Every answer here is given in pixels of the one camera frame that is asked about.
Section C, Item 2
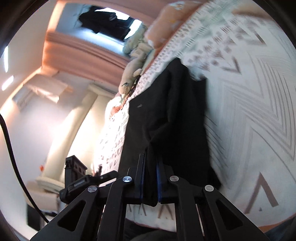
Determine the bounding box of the black button-up shirt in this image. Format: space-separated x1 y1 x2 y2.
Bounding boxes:
118 58 221 206

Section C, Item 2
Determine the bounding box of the cream padded headboard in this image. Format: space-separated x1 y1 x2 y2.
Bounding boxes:
26 84 115 212

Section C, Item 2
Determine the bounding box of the beige seal plush toy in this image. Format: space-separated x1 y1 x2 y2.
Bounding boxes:
118 53 146 96

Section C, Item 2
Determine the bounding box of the pink curtain left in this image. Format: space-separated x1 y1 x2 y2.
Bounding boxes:
42 32 129 88

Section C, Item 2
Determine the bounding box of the crumpled light green blanket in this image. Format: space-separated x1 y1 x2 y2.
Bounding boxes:
122 23 152 58

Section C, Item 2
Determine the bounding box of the patterned white duvet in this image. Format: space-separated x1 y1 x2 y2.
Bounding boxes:
91 1 295 232

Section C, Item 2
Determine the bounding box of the black hanging jacket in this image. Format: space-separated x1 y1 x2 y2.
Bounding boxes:
78 6 135 41

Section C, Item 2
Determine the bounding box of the peach cartoon pillow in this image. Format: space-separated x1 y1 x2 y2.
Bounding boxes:
144 1 202 49

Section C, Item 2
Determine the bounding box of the folded beige cloth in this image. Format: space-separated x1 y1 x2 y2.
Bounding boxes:
232 1 273 20

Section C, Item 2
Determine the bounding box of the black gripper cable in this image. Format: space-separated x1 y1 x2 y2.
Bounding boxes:
0 113 50 224

